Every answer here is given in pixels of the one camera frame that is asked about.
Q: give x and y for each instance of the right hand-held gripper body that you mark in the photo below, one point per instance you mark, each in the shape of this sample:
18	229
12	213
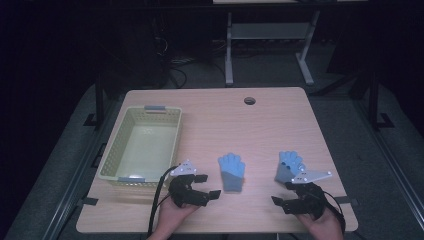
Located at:
310	200

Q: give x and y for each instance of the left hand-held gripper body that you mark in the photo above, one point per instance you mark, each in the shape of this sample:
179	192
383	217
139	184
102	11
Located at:
185	196

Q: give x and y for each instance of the grey metal stand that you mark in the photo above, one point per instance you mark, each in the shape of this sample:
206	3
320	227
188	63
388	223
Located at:
266	30

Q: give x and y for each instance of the aluminium floor rail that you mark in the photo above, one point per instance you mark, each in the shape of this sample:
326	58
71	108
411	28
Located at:
396	173
76	186

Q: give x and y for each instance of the blue knit glove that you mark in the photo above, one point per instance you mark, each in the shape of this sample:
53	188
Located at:
286	165
231	173

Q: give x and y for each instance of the black tape strip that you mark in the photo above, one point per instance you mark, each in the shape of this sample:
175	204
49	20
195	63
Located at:
90	201
346	200

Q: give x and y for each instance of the black frame post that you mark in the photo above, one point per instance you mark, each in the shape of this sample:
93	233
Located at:
374	100
99	100

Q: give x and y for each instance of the person's left hand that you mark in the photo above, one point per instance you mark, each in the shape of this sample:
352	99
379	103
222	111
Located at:
171	216

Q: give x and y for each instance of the person's right hand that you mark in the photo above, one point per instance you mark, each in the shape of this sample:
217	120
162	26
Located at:
325	226

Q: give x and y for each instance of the pale yellow plastic basket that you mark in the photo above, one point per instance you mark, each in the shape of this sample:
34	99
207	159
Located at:
146	146

